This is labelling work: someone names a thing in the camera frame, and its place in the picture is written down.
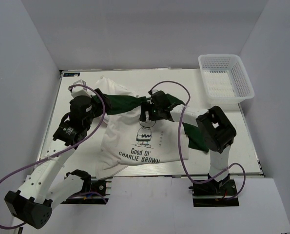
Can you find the white green Charlie Brown t-shirt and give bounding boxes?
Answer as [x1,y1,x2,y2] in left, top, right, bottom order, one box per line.
[95,77,209,179]

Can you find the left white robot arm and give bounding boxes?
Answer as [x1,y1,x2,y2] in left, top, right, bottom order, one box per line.
[4,83,111,229]

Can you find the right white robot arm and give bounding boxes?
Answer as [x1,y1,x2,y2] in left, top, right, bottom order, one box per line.
[139,91,236,195]

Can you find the white table board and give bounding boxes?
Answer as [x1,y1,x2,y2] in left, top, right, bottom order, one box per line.
[34,68,265,176]

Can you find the white plastic mesh basket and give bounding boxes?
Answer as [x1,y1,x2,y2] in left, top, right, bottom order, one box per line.
[198,54,255,105]

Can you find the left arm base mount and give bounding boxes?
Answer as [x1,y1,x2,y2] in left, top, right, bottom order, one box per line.
[63,179,112,205]

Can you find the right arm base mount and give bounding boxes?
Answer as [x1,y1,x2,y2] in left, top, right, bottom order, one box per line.
[189,179,239,207]

